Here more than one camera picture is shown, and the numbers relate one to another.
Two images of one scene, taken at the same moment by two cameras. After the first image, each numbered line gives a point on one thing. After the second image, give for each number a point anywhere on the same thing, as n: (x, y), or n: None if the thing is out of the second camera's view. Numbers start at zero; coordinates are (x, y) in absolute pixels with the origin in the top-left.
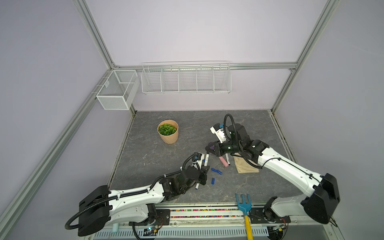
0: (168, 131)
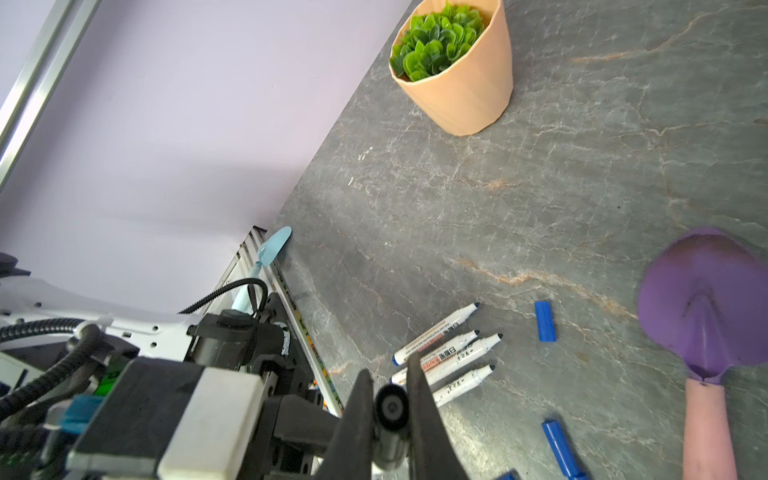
0: (454, 61)
